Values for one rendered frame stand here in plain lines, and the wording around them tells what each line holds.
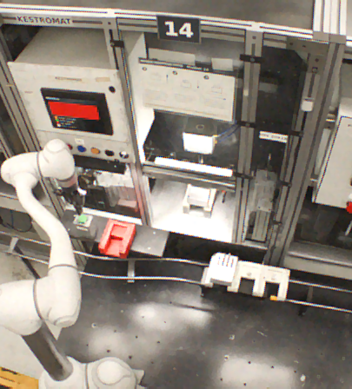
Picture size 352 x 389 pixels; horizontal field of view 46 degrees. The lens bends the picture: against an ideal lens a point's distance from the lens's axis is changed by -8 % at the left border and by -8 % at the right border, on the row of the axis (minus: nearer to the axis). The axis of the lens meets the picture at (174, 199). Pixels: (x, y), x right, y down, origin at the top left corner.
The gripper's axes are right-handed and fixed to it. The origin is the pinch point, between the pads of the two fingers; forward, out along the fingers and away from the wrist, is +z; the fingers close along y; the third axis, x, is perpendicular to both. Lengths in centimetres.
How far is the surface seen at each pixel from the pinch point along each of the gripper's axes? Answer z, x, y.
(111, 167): -24.7, -6.6, -17.9
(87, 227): 10.6, 2.8, -2.8
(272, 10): -89, -25, -71
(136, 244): 21.0, 0.1, -23.8
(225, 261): 19, 0, -65
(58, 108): -54, -7, -2
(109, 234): 16.1, 0.4, -12.0
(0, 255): 112, -11, 101
